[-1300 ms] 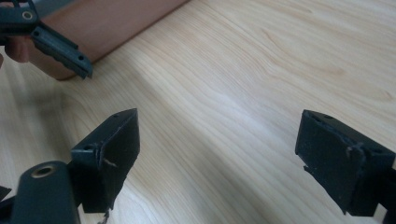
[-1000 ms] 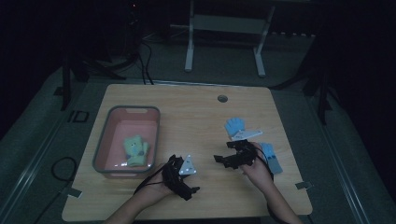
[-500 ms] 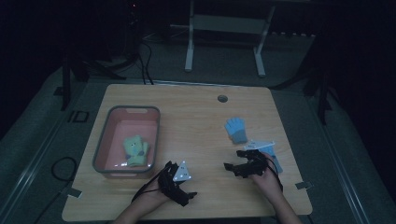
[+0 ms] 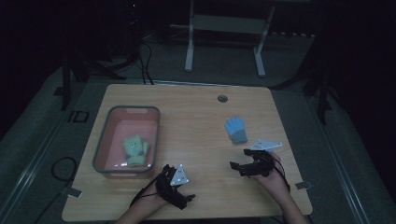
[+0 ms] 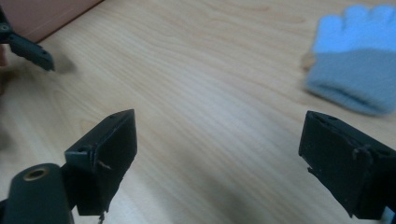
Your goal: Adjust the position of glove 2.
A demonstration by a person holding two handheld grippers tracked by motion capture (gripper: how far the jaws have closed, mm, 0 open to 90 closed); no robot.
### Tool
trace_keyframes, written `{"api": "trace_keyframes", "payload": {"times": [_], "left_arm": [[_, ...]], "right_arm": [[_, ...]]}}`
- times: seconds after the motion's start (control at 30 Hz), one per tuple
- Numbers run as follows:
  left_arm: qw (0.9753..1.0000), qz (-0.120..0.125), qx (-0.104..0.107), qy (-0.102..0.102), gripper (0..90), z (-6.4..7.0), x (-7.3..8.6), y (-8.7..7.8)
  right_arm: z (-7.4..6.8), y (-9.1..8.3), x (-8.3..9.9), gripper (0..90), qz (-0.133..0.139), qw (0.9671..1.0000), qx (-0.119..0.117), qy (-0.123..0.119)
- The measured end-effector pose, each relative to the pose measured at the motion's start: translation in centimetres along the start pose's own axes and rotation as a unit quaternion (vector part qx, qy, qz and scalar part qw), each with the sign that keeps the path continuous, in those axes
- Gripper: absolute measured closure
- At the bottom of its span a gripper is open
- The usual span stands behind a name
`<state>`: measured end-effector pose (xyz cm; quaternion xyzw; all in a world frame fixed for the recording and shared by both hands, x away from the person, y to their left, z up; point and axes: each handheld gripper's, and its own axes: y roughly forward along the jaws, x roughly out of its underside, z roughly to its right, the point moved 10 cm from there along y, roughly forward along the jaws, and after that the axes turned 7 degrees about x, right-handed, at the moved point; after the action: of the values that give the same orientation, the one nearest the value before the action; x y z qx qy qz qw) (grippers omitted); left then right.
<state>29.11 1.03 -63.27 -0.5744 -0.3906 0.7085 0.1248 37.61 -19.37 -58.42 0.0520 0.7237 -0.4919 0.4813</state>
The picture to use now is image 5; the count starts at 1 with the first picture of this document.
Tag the reddish brown panel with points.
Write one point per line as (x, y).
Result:
(37, 14)

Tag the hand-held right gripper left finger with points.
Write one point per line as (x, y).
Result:
(106, 155)

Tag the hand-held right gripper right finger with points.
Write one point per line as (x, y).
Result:
(348, 165)

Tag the blue glove with orange pompom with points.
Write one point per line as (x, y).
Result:
(355, 62)

